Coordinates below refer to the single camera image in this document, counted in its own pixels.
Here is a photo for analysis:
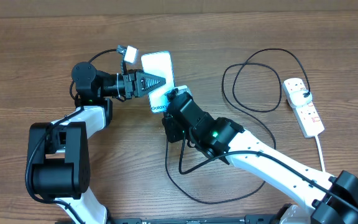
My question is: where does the white power strip cord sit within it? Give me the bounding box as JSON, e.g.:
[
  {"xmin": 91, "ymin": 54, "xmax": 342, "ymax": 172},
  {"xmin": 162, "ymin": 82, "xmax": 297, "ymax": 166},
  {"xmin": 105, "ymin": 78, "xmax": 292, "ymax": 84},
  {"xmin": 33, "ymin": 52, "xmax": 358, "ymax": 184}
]
[{"xmin": 314, "ymin": 134, "xmax": 327, "ymax": 174}]

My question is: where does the Galaxy S24+ smartphone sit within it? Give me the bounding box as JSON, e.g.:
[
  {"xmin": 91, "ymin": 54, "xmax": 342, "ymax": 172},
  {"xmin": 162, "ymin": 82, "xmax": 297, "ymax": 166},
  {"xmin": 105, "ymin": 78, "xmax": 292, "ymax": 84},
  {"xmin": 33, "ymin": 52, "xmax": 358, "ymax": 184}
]
[{"xmin": 140, "ymin": 51, "xmax": 175, "ymax": 113}]

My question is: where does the cardboard backdrop board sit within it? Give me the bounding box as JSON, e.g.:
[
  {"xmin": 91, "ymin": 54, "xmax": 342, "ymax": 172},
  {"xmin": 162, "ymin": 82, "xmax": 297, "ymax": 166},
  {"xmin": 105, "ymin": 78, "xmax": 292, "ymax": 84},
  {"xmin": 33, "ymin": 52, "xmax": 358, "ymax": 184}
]
[{"xmin": 0, "ymin": 0, "xmax": 358, "ymax": 18}]

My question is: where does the black USB charging cable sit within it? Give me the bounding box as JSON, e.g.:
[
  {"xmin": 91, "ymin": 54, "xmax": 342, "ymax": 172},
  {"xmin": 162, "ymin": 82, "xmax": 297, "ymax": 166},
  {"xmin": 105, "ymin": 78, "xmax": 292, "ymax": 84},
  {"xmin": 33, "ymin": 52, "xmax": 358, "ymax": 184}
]
[{"xmin": 164, "ymin": 48, "xmax": 311, "ymax": 205}]

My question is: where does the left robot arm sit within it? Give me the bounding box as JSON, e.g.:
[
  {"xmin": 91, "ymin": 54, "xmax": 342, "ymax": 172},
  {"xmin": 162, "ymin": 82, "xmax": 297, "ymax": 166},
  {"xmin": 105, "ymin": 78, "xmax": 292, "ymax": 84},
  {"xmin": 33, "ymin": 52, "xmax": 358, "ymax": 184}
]
[{"xmin": 25, "ymin": 62, "xmax": 167, "ymax": 223}]

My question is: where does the white charger plug adapter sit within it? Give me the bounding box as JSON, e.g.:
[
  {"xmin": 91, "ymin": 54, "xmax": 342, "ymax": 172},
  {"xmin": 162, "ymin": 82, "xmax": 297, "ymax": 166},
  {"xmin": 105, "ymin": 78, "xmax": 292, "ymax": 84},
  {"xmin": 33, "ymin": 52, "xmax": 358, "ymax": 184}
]
[{"xmin": 290, "ymin": 90, "xmax": 313, "ymax": 108}]

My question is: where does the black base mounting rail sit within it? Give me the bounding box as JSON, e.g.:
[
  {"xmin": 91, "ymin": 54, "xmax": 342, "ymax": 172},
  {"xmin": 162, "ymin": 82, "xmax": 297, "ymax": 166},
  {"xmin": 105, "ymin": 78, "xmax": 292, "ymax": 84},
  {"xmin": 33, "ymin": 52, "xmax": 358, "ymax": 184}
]
[{"xmin": 107, "ymin": 214, "xmax": 280, "ymax": 224}]

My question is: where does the white power strip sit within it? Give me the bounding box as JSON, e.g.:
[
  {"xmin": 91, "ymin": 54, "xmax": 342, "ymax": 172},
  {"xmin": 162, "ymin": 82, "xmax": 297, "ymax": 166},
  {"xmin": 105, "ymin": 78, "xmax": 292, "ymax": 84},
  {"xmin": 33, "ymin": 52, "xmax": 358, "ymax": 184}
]
[{"xmin": 282, "ymin": 78, "xmax": 324, "ymax": 138}]

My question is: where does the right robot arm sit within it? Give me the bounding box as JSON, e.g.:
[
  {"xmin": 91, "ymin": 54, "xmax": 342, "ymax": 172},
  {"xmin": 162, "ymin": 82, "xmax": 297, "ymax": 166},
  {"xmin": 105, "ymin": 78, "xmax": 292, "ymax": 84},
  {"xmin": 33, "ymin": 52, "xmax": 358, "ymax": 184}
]
[{"xmin": 162, "ymin": 88, "xmax": 358, "ymax": 223}]

